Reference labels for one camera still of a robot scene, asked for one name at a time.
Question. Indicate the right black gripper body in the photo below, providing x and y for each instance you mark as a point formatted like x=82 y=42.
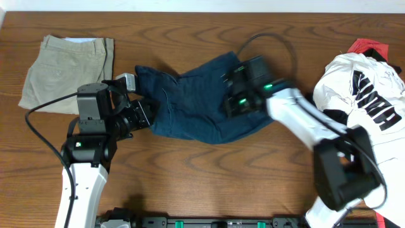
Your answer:
x=230 y=92

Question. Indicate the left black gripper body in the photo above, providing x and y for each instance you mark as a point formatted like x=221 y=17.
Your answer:
x=147 y=111

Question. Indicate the navy blue shorts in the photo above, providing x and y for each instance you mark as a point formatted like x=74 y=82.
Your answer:
x=191 y=104

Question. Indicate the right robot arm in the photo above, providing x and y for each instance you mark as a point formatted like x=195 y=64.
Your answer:
x=345 y=169

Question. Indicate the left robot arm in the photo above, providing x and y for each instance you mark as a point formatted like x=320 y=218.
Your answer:
x=106 y=116

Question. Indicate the folded khaki shorts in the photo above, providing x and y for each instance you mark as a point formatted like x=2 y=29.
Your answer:
x=65 y=64

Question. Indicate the black garment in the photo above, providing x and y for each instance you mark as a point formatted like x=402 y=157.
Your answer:
x=337 y=115

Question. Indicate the red garment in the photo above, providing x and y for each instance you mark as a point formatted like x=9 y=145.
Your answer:
x=370 y=48

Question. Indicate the white printed t-shirt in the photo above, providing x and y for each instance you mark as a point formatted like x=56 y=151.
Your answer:
x=372 y=94

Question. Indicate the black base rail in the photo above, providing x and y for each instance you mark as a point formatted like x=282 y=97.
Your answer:
x=123 y=217

